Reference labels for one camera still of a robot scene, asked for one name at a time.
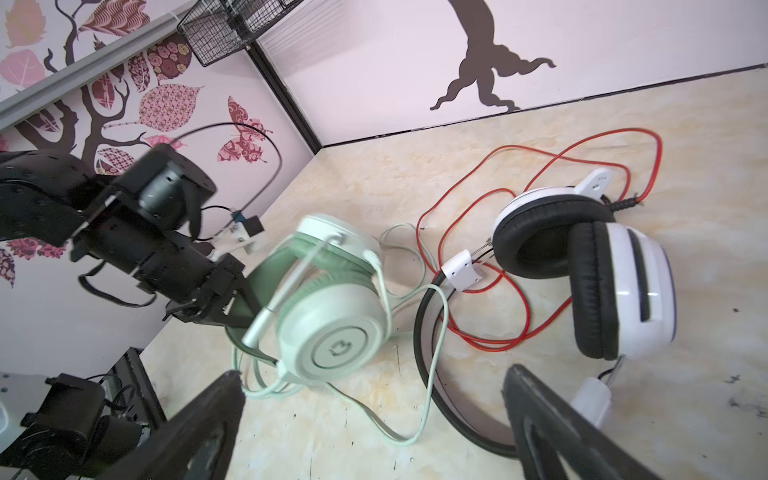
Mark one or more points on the mint green headphones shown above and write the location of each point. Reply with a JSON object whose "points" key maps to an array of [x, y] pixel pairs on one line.
{"points": [[324, 312]]}

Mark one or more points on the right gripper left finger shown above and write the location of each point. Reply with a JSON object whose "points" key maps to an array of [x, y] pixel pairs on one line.
{"points": [[197, 443]]}

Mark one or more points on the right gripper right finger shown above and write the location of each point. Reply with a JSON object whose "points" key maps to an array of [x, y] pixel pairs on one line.
{"points": [[550, 433]]}

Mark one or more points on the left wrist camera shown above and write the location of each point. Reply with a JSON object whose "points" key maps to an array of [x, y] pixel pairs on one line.
{"points": [[245, 233]]}

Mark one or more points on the aluminium rail left wall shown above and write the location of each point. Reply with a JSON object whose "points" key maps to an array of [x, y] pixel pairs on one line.
{"points": [[33, 99]]}

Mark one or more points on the black wire mesh basket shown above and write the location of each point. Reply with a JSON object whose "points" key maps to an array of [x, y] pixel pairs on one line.
{"points": [[216, 29]]}

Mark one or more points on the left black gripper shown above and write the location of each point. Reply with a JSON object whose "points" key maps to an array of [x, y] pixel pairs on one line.
{"points": [[145, 222]]}

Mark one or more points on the white black headphones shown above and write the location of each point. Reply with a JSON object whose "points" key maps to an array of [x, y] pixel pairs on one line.
{"points": [[622, 290]]}

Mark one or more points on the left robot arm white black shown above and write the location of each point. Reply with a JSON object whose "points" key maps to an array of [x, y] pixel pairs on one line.
{"points": [[51, 197]]}

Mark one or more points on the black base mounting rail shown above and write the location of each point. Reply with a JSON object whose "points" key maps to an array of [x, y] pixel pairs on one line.
{"points": [[134, 392]]}

